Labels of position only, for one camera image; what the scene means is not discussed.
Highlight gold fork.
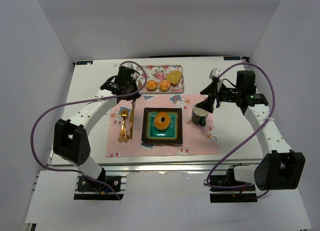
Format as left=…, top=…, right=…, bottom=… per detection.
left=118, top=109, right=129, bottom=143

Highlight gold knife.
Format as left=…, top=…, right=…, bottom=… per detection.
left=128, top=103, right=135, bottom=141

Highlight pink cartoon placemat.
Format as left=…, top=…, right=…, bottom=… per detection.
left=106, top=94, right=219, bottom=158

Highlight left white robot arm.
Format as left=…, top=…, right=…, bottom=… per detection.
left=52, top=64, right=141, bottom=182

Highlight black teal square plate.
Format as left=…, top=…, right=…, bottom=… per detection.
left=141, top=107, right=183, bottom=144

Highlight brown bread slice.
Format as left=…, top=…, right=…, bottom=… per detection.
left=166, top=70, right=182, bottom=86

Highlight aluminium table frame rail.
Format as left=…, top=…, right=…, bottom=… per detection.
left=94, top=158, right=261, bottom=174

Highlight silver metal tongs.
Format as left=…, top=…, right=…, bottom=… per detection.
left=129, top=78, right=144, bottom=109

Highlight dark green mug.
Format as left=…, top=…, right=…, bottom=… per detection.
left=191, top=103, right=209, bottom=127

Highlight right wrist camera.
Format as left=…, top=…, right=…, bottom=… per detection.
left=209, top=67, right=221, bottom=80

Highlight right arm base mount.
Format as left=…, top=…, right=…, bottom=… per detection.
left=209, top=165, right=258, bottom=204

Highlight orange donut bread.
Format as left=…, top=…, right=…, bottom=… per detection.
left=153, top=112, right=171, bottom=131

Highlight round bun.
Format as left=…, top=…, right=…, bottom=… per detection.
left=145, top=80, right=158, bottom=91
left=158, top=80, right=171, bottom=92

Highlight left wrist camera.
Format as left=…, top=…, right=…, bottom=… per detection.
left=123, top=63, right=134, bottom=69

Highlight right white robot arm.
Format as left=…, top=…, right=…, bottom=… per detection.
left=196, top=68, right=306, bottom=191

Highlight round bun right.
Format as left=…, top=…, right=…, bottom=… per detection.
left=158, top=80, right=171, bottom=92

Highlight round bun left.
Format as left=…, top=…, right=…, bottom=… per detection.
left=145, top=80, right=158, bottom=91

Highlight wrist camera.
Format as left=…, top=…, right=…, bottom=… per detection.
left=123, top=63, right=134, bottom=69
left=209, top=67, right=221, bottom=80

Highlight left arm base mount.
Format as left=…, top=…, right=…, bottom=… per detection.
left=73, top=175, right=126, bottom=201

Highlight floral rectangular tray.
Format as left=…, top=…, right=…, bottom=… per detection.
left=135, top=64, right=185, bottom=94

